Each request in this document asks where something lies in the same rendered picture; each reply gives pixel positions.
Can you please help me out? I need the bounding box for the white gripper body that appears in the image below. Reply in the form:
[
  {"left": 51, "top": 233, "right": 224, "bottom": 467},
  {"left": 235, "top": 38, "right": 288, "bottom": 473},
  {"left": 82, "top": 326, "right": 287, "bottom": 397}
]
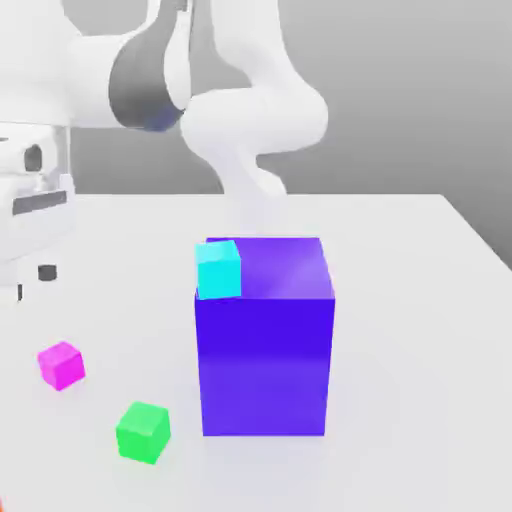
[{"left": 0, "top": 172, "right": 78, "bottom": 266}]

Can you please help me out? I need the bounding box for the small magenta cube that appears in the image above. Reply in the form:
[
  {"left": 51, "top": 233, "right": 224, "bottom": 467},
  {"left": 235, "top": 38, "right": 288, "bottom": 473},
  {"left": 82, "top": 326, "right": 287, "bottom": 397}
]
[{"left": 36, "top": 340, "right": 87, "bottom": 392}]

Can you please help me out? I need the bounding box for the small cyan cube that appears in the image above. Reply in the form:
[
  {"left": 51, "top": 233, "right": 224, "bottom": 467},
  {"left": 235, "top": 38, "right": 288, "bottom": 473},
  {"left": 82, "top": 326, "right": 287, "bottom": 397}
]
[{"left": 194, "top": 238, "right": 243, "bottom": 301}]

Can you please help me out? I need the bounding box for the small green cube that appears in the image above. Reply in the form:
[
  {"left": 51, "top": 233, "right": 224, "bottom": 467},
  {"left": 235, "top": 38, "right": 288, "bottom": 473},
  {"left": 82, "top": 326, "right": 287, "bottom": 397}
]
[{"left": 115, "top": 401, "right": 172, "bottom": 466}]

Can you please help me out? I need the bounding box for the large purple box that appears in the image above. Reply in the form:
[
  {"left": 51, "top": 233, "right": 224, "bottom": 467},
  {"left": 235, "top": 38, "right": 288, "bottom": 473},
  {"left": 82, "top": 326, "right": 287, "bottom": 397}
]
[{"left": 194, "top": 236, "right": 336, "bottom": 438}]

